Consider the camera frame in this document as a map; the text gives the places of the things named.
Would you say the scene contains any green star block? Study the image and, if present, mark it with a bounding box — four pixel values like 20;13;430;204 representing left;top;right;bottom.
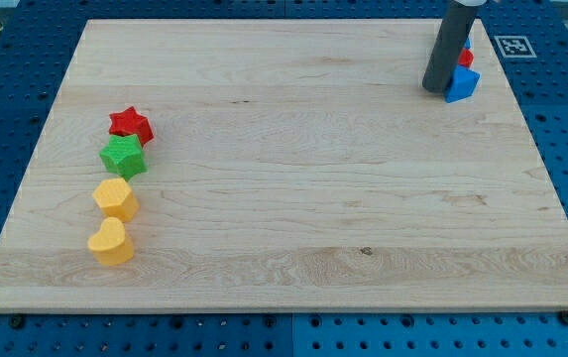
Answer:
99;134;148;180

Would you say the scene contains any red star block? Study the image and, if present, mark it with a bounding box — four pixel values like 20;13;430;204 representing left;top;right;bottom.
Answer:
109;106;154;147

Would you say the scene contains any wooden board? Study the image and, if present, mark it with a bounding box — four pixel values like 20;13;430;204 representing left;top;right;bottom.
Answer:
0;19;568;314

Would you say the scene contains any yellow pentagon block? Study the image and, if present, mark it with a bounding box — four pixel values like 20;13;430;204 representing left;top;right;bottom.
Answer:
92;178;140;222

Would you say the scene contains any yellow heart block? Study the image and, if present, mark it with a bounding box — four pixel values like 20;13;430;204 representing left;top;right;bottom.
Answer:
87;217;135;266

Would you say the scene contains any blue pentagon block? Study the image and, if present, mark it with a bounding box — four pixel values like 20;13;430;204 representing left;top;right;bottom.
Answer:
445;65;481;103

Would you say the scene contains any red round block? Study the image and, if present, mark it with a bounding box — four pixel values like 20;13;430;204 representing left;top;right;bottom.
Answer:
458;48;474;68

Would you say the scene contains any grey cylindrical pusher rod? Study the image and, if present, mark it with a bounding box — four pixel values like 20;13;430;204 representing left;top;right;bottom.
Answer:
421;0;483;93

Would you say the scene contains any white robot flange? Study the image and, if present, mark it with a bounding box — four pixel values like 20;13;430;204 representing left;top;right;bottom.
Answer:
453;0;489;7

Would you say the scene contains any white fiducial marker tag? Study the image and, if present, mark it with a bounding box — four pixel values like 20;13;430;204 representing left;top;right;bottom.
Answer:
495;35;536;59

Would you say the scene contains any black bolt left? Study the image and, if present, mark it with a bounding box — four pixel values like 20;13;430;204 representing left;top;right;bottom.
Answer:
8;314;26;329

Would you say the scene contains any black bolt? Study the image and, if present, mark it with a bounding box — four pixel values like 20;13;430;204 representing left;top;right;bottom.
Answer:
8;314;26;329
558;310;568;326

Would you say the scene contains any black bolt right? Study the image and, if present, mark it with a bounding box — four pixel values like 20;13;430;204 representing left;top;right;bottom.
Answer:
558;310;568;326

